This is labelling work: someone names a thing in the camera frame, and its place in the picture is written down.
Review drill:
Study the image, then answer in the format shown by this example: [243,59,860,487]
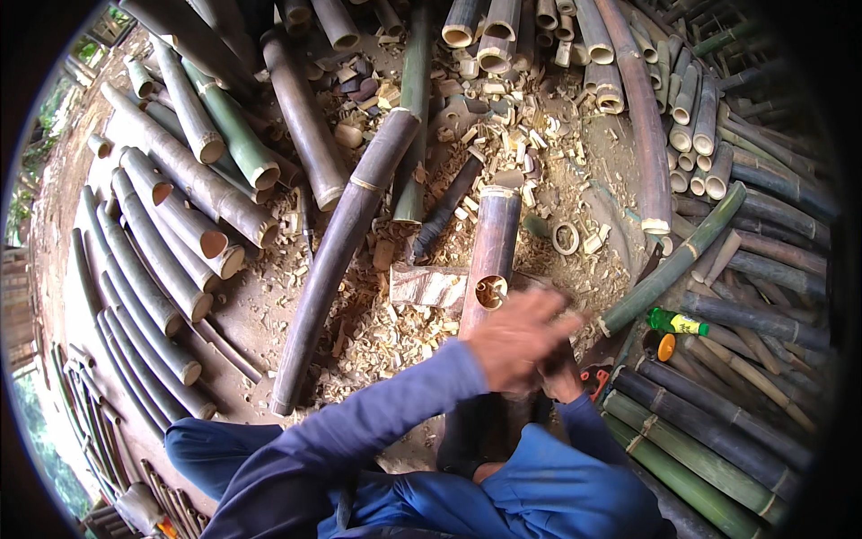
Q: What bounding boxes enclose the person's left hand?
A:
[465,288,587,398]

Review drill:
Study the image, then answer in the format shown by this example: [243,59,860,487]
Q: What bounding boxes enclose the pile of grey bamboo poles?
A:
[67,34,284,432]

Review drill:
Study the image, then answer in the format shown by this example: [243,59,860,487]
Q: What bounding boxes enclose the bamboo ring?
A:
[551,221,581,257]

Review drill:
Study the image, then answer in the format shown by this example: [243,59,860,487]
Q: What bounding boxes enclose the wooden chopping block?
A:
[389,263,470,318]

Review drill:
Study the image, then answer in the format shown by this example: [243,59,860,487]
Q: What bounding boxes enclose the black handled machete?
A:
[411,155,486,261]

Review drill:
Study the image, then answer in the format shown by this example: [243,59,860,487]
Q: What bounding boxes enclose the bundle of thin bamboo strips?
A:
[50,344,211,539]

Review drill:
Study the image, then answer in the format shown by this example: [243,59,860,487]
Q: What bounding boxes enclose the long green bamboo pole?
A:
[598,181,748,338]

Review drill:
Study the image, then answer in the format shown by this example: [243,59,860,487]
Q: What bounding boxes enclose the heap of bamboo chips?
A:
[269,40,647,419]

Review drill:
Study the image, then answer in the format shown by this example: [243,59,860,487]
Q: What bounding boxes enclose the brown bamboo tube with hole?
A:
[458,185,523,342]

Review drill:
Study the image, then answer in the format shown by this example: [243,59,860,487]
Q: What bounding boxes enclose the thick dark brown bamboo pole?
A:
[261,27,348,212]

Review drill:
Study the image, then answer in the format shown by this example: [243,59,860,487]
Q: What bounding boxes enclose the stack of cut bamboo tubes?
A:
[441,0,627,115]

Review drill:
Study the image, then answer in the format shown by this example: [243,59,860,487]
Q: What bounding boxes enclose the orange handled tool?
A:
[581,366,612,403]

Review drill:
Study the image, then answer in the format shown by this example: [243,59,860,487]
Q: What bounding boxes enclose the long dark bamboo pole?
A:
[269,108,422,417]

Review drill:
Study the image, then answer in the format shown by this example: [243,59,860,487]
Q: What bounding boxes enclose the heap of dark bamboo poles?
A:
[673,20,839,432]

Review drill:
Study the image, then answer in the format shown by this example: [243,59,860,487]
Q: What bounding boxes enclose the person's right hand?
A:
[539,356,587,405]

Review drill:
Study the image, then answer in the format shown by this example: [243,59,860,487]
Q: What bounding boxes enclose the grey sack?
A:
[116,482,167,535]

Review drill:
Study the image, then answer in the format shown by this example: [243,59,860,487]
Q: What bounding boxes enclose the green glass bottle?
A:
[646,306,711,338]

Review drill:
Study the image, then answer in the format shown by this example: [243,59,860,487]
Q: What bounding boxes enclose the person's legs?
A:
[165,394,677,539]

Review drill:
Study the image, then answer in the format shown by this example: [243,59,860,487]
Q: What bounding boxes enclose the person's body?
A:
[201,431,418,539]

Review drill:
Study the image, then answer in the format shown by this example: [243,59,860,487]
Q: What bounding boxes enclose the long curved brown bamboo pole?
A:
[596,0,674,235]

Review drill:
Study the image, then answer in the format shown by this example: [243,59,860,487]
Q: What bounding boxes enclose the stack of short bamboo tubes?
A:
[646,40,735,202]

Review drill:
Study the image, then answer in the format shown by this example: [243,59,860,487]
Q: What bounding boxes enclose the slim green bamboo pole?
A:
[392,7,432,225]

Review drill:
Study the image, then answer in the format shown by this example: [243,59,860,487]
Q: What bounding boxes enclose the stack of thick bamboo poles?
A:
[601,357,817,539]

